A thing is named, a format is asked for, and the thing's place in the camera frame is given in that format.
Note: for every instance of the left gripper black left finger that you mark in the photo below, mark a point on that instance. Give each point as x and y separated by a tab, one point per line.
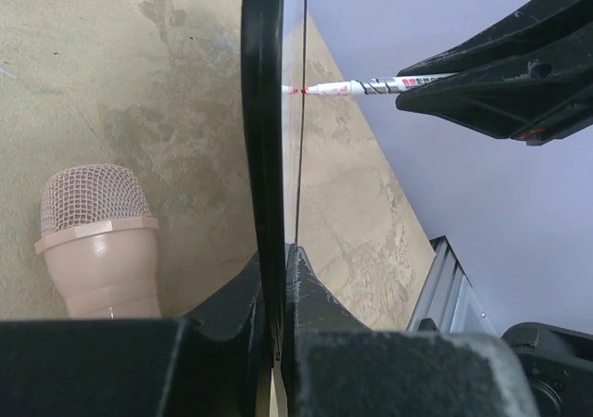
212	361

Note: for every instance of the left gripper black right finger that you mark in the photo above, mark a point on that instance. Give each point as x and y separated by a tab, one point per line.
334	365

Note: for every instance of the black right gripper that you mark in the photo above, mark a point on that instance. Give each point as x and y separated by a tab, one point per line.
522	108

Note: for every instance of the red capped whiteboard marker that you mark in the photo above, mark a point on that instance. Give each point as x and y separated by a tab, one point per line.
377	86

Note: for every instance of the white whiteboard black frame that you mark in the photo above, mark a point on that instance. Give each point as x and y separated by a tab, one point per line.
273	74

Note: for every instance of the pink toy microphone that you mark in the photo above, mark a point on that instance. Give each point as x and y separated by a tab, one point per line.
99	241

